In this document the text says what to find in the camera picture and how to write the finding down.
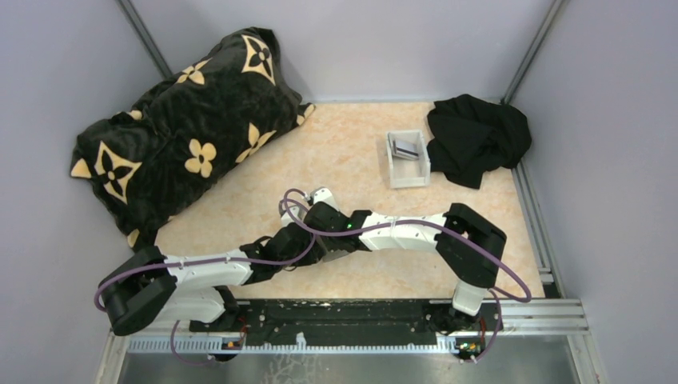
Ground white plastic card tray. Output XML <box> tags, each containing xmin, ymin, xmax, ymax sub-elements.
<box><xmin>385</xmin><ymin>130</ymin><xmax>431</xmax><ymax>189</ymax></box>

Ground grey card holder wallet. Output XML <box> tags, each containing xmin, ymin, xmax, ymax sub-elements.
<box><xmin>321</xmin><ymin>250</ymin><xmax>350</xmax><ymax>263</ymax></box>

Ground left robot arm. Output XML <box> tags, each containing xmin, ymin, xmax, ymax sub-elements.
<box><xmin>95</xmin><ymin>224</ymin><xmax>327</xmax><ymax>336</ymax></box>

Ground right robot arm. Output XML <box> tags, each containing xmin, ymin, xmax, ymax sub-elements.
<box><xmin>303</xmin><ymin>202</ymin><xmax>507</xmax><ymax>330</ymax></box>

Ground grey cards in tray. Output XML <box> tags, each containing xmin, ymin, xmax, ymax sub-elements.
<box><xmin>391</xmin><ymin>138</ymin><xmax>419</xmax><ymax>160</ymax></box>

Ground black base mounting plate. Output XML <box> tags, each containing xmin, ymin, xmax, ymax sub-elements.
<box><xmin>189</xmin><ymin>298</ymin><xmax>497</xmax><ymax>346</ymax></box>

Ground black floral pillow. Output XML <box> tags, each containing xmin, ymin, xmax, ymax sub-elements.
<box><xmin>70</xmin><ymin>27</ymin><xmax>315</xmax><ymax>250</ymax></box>

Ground black crumpled cloth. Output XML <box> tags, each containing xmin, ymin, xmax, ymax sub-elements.
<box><xmin>426</xmin><ymin>94</ymin><xmax>532</xmax><ymax>190</ymax></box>

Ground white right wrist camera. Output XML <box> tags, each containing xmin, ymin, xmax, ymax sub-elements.
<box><xmin>309</xmin><ymin>187</ymin><xmax>338</xmax><ymax>210</ymax></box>

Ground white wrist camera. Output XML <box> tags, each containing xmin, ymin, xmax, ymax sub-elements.
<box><xmin>309</xmin><ymin>187</ymin><xmax>338</xmax><ymax>210</ymax></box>
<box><xmin>281</xmin><ymin>206</ymin><xmax>306</xmax><ymax>227</ymax></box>

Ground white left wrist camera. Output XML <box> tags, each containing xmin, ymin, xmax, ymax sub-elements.
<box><xmin>281</xmin><ymin>206</ymin><xmax>306</xmax><ymax>227</ymax></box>

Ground white cable duct strip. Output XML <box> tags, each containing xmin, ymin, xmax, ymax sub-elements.
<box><xmin>127</xmin><ymin>333</ymin><xmax>459</xmax><ymax>355</ymax></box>

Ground aluminium frame rail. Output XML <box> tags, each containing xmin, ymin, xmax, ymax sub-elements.
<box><xmin>112</xmin><ymin>299</ymin><xmax>589</xmax><ymax>346</ymax></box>

